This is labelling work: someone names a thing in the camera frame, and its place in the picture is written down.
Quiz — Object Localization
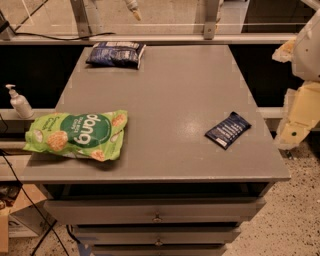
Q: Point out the left metal bracket post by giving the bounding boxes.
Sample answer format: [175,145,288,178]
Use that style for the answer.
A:
[70,0,91,37]

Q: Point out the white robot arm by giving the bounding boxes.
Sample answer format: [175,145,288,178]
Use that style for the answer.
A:
[272,10,320,150]

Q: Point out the grey drawer cabinet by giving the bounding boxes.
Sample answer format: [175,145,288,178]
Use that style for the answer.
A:
[20,44,292,256]

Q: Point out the top grey drawer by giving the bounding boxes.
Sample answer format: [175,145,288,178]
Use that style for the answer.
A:
[45,198,266,225]

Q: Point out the blue chip bag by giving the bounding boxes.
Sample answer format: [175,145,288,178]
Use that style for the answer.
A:
[86,41,146,69]

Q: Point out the green rice chip bag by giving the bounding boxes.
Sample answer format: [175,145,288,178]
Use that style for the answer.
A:
[24,110,128,162]

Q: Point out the small dark blue snack packet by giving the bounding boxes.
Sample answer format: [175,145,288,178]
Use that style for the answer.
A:
[205,112,251,150]

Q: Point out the right metal bracket post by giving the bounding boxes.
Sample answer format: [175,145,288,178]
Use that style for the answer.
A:
[203,0,220,40]

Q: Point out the metal bracket post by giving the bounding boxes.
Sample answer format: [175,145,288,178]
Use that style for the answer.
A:
[70,0,91,37]
[203,0,220,40]

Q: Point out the grey drawer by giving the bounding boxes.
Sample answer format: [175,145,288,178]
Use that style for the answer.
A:
[74,226,240,245]
[92,245,226,256]
[45,198,266,225]

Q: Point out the grey metal shelf rail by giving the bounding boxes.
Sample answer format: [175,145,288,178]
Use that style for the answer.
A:
[0,33,296,45]

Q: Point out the bottom grey drawer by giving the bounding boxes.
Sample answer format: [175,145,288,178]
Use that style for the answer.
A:
[92,245,226,256]

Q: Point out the white pump dispenser bottle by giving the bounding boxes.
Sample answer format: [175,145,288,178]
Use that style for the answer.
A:
[6,84,34,119]

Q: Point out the hanging cream nozzle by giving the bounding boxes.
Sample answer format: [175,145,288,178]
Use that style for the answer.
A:
[124,0,142,21]

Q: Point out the middle grey drawer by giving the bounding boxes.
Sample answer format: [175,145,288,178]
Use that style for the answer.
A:
[74,226,240,245]

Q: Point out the cardboard box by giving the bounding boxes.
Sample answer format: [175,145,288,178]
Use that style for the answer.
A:
[0,184,47,253]

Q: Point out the black cable on shelf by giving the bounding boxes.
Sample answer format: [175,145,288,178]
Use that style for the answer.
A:
[13,31,116,42]

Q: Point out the black floor cable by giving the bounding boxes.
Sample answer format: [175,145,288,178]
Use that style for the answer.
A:
[0,149,70,256]

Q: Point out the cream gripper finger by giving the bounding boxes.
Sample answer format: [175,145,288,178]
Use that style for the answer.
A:
[272,39,295,63]
[274,81,320,150]

